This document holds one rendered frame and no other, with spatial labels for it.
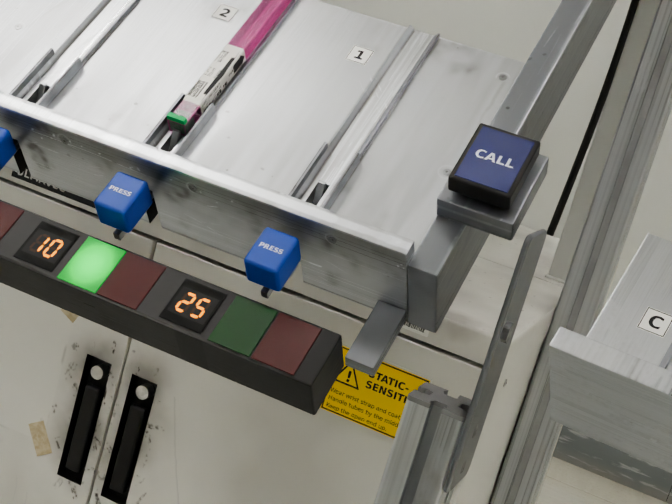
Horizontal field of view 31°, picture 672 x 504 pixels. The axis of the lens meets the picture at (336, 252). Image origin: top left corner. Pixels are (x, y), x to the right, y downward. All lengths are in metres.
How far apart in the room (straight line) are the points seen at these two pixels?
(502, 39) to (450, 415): 2.03
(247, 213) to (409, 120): 0.13
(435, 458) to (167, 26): 0.37
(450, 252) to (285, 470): 0.46
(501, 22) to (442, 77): 1.89
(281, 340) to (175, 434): 0.48
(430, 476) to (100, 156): 0.30
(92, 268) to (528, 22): 2.04
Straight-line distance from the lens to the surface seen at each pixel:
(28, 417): 1.27
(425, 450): 0.77
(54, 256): 0.79
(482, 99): 0.83
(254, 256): 0.73
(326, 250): 0.75
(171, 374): 1.17
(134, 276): 0.77
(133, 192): 0.78
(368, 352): 0.74
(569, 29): 0.87
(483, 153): 0.74
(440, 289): 0.74
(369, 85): 0.84
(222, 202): 0.77
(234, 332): 0.73
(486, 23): 2.75
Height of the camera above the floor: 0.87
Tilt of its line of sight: 12 degrees down
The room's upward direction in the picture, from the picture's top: 16 degrees clockwise
